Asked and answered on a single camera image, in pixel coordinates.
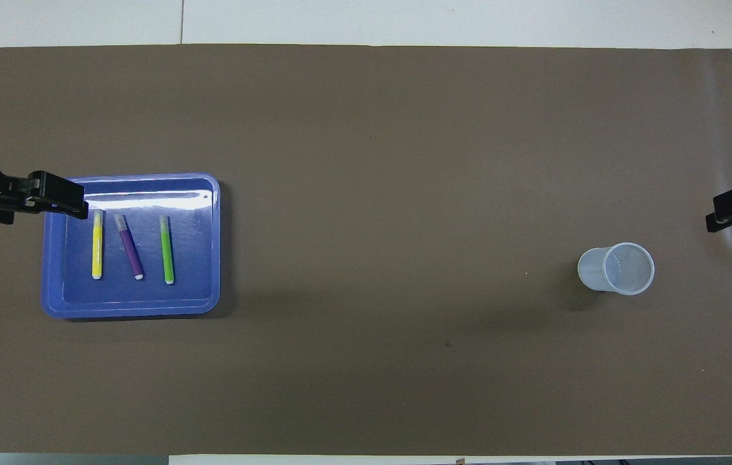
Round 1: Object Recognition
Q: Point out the yellow marker pen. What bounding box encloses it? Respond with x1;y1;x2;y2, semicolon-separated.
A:
92;209;105;280

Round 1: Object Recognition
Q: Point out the purple marker pen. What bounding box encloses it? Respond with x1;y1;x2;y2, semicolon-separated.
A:
114;214;145;281

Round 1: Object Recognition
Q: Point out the green marker pen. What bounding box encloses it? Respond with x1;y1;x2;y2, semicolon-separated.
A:
159;215;176;285

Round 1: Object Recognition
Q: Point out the translucent plastic cup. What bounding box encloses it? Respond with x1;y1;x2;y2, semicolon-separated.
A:
577;242;656;296

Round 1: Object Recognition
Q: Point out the blue plastic tray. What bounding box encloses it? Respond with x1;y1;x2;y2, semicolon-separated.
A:
41;172;222;319

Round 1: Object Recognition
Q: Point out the brown table mat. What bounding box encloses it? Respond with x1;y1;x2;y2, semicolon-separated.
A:
0;44;732;457

